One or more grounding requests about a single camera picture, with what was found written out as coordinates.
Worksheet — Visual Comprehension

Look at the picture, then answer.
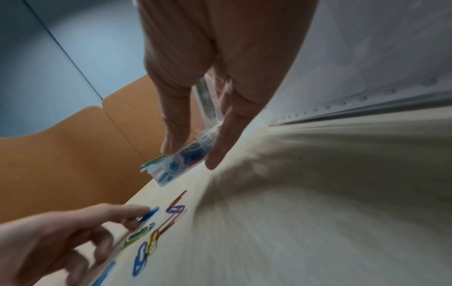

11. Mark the person's left hand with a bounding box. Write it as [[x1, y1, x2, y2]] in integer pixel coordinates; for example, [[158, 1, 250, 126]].
[[0, 203, 151, 286]]

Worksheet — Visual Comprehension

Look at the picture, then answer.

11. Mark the person's right hand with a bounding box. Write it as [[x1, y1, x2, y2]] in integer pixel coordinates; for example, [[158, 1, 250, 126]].
[[136, 0, 321, 171]]

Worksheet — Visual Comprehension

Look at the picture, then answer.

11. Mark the light wooden table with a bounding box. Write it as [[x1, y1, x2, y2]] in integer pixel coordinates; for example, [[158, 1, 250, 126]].
[[33, 106, 452, 286]]

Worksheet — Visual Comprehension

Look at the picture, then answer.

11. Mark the pile of coloured paper clips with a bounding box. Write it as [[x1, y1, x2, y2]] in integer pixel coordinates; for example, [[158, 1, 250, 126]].
[[91, 189, 188, 286]]

